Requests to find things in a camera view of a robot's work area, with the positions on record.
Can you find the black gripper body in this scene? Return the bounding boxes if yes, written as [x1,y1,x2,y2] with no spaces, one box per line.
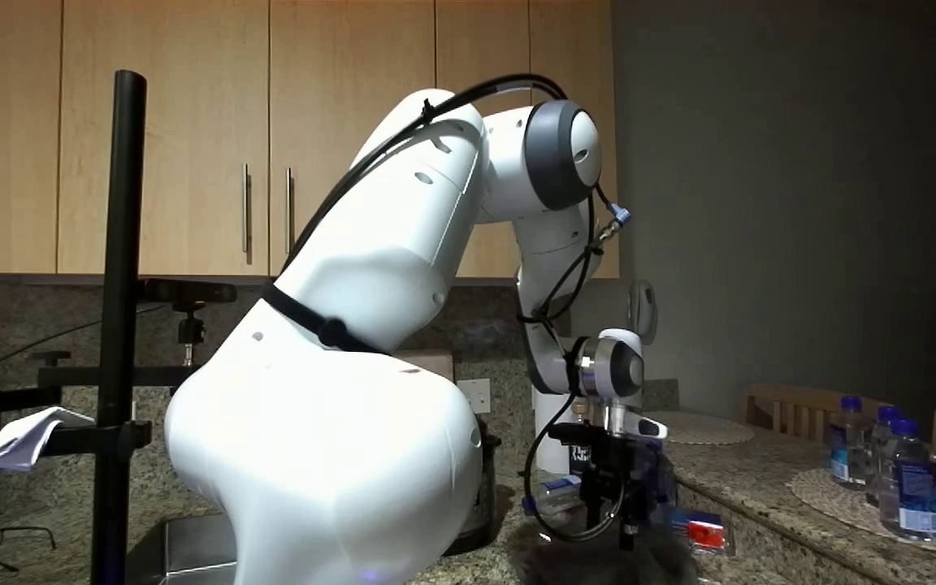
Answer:
[567,430,656,509]

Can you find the grey towel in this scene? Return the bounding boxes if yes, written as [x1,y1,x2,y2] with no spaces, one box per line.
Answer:
[515,523,703,585]

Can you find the red white package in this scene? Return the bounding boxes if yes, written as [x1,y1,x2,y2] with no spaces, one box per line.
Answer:
[683,509,734,555]

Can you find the round woven placemat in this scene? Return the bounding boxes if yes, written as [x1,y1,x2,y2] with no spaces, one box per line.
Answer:
[786,464,936,563]
[653,409,759,447]

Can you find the black pressure cooker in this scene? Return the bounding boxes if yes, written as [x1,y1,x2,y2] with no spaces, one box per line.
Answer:
[449,417,503,555]

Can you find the beige box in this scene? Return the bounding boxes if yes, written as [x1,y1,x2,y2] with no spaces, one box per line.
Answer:
[397,348,458,384]

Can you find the water bottle blue label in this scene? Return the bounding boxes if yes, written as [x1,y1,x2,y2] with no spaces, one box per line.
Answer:
[825,392,869,490]
[881,417,936,546]

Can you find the stainless steel sink basin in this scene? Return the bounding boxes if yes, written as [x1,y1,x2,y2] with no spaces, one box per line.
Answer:
[123,512,237,585]

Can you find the wooden cabinet door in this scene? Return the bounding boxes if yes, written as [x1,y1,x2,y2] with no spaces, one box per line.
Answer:
[527,0,625,287]
[0,0,65,277]
[432,0,534,283]
[55,0,271,280]
[266,0,442,280]

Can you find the black vertical stand pole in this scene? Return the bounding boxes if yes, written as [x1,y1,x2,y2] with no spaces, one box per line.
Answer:
[86,67,153,585]

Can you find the white crumpled paper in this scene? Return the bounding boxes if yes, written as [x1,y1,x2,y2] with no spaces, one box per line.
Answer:
[0,404,96,474]

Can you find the black eyeglasses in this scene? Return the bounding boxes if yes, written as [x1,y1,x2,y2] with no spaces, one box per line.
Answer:
[0,519,62,574]

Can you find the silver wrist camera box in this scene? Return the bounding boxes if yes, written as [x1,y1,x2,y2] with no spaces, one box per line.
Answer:
[621,414,671,444]

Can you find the white wall outlet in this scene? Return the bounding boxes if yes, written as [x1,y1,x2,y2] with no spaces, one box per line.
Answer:
[456,374,495,420]

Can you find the white wall phone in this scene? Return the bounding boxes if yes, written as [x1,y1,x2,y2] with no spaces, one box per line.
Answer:
[625,280,663,348]

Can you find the black cable strap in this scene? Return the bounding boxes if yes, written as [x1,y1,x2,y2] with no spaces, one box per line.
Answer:
[262,283,378,353]

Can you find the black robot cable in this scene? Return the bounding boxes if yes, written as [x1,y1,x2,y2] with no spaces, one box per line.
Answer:
[269,71,637,546]

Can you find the metal cabinet handle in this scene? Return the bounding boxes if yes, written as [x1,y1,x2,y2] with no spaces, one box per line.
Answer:
[286,166,302,272]
[240,161,255,271]

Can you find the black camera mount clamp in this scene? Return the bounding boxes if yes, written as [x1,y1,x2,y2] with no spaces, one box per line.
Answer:
[139,277,240,377]

